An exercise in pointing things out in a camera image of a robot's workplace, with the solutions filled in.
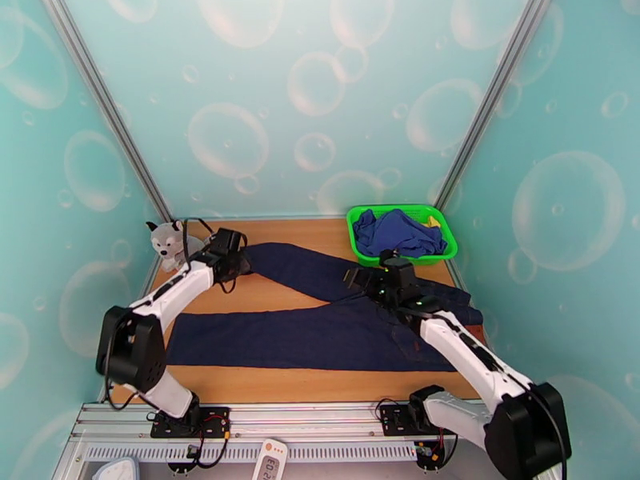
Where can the green plastic basket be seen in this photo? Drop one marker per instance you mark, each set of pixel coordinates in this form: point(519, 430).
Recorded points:
point(362, 258)

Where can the white digital timer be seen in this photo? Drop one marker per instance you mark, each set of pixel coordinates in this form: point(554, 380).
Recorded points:
point(270, 461)

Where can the aluminium frame post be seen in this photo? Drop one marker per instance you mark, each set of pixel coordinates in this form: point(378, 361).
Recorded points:
point(110, 108)
point(495, 93)

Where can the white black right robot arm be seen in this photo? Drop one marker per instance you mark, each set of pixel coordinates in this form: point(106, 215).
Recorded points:
point(475, 358)

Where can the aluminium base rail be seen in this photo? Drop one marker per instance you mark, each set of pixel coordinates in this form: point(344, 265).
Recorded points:
point(300, 418)

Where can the grey husky plush toy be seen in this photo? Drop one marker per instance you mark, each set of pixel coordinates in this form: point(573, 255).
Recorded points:
point(167, 243)

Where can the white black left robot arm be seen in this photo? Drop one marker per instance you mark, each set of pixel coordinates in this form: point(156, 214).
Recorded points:
point(165, 293)

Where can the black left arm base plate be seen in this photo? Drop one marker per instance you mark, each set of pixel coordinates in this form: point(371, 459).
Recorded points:
point(215, 422)

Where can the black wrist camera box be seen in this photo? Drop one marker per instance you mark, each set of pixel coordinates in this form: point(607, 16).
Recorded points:
point(397, 260)
point(229, 240)

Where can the dark navy garment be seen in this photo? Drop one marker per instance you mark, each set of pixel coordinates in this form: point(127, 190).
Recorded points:
point(364, 231)

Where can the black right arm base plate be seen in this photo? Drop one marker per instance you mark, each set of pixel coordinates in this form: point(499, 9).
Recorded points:
point(395, 418)

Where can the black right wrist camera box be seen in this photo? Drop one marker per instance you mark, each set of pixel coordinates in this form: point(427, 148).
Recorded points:
point(397, 260)

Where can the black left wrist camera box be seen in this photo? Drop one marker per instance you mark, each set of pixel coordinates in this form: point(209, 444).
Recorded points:
point(229, 240)

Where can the yellow garment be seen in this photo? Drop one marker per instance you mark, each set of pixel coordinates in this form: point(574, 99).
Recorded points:
point(433, 222)

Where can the dark blue denim trousers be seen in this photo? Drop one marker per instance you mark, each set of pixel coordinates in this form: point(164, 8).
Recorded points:
point(300, 338)

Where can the white rounded device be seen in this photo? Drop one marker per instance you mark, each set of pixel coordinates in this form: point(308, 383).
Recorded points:
point(117, 469)

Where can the royal blue garment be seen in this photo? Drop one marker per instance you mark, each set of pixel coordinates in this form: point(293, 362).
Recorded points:
point(405, 236)

